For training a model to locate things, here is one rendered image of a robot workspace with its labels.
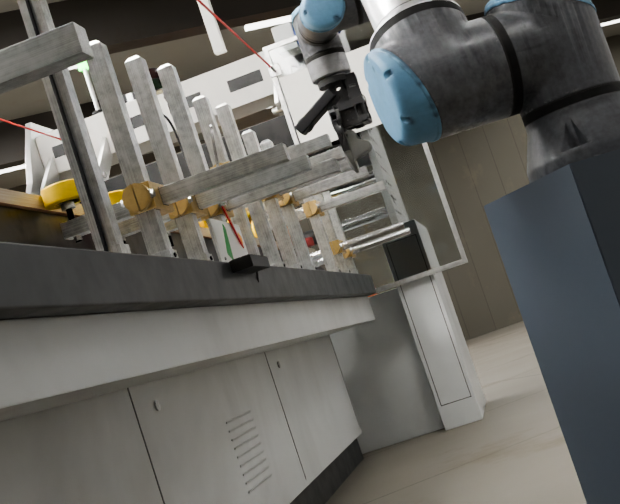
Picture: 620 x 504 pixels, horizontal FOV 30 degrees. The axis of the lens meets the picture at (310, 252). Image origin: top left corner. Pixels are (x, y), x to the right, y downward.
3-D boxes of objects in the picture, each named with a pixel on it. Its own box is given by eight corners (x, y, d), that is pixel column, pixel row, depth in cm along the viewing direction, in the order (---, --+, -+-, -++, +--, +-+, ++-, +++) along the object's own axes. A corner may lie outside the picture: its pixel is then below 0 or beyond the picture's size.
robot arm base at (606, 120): (610, 166, 180) (588, 106, 181) (685, 131, 162) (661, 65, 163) (508, 196, 173) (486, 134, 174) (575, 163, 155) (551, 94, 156)
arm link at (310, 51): (289, 5, 250) (287, 20, 260) (307, 59, 249) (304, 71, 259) (330, -7, 251) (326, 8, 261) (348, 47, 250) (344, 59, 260)
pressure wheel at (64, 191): (89, 243, 216) (70, 186, 217) (108, 232, 210) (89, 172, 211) (50, 252, 211) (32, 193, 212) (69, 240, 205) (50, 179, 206)
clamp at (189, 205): (211, 214, 237) (203, 191, 238) (193, 209, 224) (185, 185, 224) (183, 224, 238) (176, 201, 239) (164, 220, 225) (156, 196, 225)
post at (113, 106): (186, 293, 204) (105, 41, 208) (181, 293, 201) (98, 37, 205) (168, 299, 205) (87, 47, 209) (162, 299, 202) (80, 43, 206)
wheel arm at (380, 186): (386, 189, 404) (383, 179, 404) (385, 188, 401) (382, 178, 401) (254, 236, 412) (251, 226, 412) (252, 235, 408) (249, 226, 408)
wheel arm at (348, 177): (369, 175, 355) (366, 166, 355) (368, 174, 352) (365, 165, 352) (259, 215, 360) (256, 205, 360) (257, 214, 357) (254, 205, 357)
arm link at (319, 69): (303, 63, 251) (311, 71, 260) (310, 84, 250) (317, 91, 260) (342, 48, 249) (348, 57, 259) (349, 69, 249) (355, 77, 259)
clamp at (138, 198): (178, 210, 213) (169, 184, 213) (156, 205, 199) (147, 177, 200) (147, 221, 214) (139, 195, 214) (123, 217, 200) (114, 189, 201)
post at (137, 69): (217, 281, 229) (144, 56, 233) (213, 281, 226) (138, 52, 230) (201, 286, 230) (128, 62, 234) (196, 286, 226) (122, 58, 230)
